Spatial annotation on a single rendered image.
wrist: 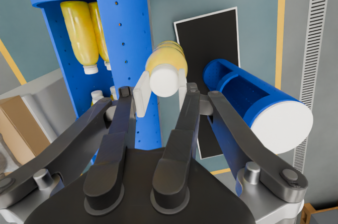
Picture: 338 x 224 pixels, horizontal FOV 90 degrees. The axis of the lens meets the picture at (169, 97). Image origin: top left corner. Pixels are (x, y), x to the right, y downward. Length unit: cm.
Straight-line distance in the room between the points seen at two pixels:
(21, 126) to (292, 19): 207
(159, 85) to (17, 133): 68
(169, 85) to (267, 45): 176
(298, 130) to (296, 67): 130
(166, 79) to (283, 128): 75
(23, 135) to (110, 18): 58
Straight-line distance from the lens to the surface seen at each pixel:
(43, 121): 91
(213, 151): 208
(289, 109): 87
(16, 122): 83
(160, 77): 21
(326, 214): 379
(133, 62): 45
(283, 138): 94
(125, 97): 16
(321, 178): 349
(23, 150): 87
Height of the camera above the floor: 163
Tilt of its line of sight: 66 degrees down
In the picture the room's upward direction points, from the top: 172 degrees clockwise
